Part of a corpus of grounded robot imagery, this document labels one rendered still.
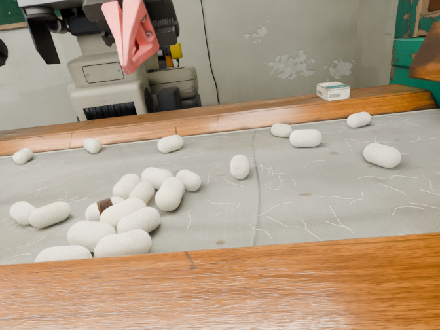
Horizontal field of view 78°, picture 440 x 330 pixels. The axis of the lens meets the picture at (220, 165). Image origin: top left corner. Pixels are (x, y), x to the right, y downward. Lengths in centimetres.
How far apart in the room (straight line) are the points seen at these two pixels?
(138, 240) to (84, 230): 4
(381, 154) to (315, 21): 223
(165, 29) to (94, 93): 60
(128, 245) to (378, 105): 42
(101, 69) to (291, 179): 81
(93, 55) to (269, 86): 165
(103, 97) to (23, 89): 186
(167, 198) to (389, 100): 38
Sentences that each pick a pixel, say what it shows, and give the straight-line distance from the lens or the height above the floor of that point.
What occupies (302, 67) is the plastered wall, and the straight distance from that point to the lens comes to 246.
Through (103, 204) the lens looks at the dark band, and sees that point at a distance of 24.
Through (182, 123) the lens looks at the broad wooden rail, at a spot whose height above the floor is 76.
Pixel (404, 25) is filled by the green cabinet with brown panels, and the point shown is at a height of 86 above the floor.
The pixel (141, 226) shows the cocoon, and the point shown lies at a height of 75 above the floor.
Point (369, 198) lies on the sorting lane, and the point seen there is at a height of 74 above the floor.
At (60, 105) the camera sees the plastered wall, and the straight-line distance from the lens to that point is 267.
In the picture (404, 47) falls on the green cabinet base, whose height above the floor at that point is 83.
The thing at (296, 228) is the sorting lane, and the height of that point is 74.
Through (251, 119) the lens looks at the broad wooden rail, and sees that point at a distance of 45.
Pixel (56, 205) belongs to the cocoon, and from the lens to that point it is 27.
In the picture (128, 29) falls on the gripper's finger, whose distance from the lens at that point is 35.
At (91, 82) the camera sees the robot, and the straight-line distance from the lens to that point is 101.
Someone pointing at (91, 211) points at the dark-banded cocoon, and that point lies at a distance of 24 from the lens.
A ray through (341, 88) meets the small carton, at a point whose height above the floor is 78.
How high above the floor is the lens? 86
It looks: 22 degrees down
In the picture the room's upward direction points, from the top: 8 degrees counter-clockwise
